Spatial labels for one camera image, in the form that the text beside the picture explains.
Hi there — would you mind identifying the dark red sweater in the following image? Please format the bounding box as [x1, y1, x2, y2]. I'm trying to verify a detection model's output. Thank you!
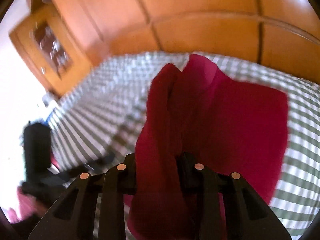
[128, 54, 289, 239]

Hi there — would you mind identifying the left hand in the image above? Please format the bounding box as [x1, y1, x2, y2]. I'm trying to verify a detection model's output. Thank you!
[5, 186, 48, 224]

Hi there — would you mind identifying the green white checkered bedsheet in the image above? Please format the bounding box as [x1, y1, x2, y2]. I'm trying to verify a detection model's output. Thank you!
[48, 51, 319, 239]

